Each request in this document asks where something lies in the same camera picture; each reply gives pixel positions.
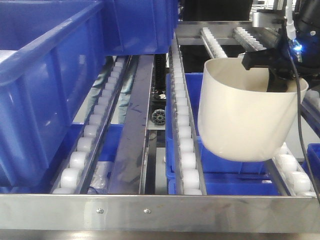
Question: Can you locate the blue crate rear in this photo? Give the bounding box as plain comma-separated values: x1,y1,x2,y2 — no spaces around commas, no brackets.
101,0,178,56

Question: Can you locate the blue crate lower shelf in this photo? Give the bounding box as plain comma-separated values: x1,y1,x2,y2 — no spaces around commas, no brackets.
165,73,280,196

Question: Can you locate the white roller track centre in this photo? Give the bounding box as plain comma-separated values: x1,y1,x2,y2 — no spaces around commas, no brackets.
169,41,207,196

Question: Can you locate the steel shelf front rail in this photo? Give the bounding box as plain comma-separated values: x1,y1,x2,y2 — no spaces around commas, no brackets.
0,194,320,233

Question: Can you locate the white plastic bin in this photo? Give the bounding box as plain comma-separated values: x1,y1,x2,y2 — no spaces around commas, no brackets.
197,57,310,163

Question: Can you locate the grey caster wheel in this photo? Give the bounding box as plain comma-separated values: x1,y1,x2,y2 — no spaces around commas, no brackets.
151,108,166,126

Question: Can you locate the large blue crate front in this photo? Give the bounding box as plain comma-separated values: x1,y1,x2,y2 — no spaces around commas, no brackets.
0,0,105,187

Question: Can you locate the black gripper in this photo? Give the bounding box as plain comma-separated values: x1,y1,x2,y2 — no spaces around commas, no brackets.
241,27,295,92

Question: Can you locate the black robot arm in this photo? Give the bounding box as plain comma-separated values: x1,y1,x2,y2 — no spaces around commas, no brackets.
242,0,320,92

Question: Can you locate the small blue crate right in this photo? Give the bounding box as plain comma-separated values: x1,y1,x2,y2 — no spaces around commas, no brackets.
307,143,320,178

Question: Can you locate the white roller track left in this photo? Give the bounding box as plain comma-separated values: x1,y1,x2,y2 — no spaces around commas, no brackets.
50,56,130,195

